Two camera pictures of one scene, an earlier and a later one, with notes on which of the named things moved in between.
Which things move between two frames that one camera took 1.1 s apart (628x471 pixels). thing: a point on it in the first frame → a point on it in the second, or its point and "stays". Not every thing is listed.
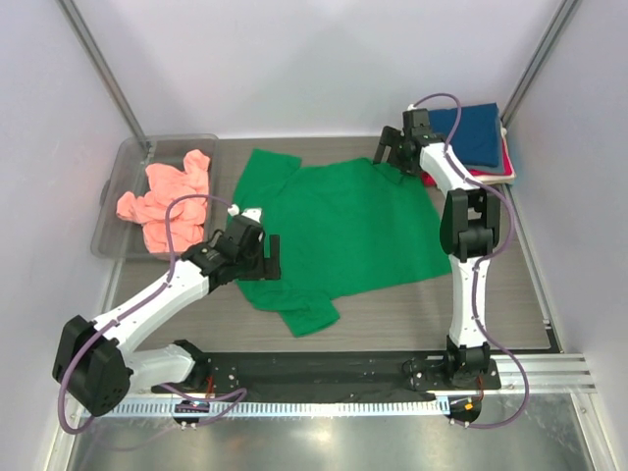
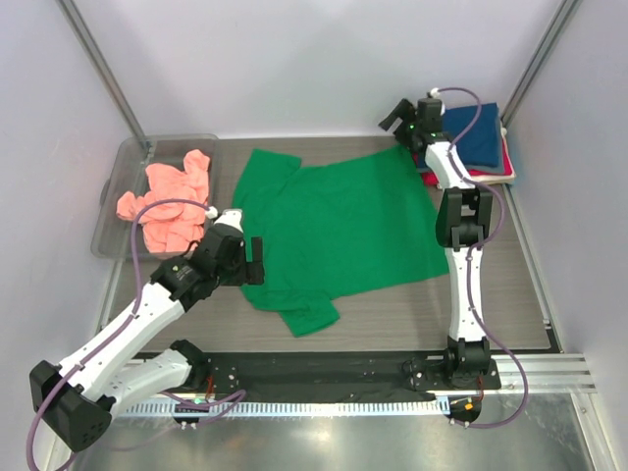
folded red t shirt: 507,170 stays
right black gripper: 392,148 → 405,124
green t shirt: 341,226 stays
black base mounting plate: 298,373 stays
